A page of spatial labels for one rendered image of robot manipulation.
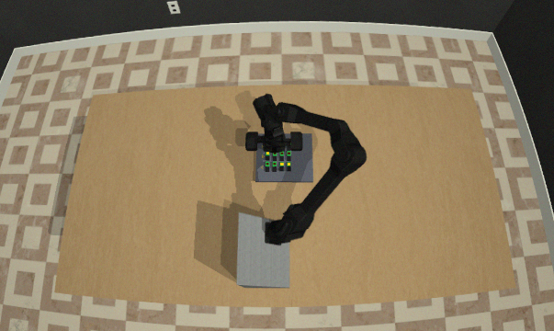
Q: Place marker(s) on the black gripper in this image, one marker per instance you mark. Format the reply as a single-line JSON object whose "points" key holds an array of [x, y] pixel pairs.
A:
{"points": [[295, 142]]}

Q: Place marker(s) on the grey switch panel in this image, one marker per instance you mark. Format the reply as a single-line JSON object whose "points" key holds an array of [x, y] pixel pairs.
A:
{"points": [[288, 166]]}

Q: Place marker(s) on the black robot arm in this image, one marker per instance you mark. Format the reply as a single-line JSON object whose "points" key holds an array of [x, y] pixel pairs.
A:
{"points": [[347, 158]]}

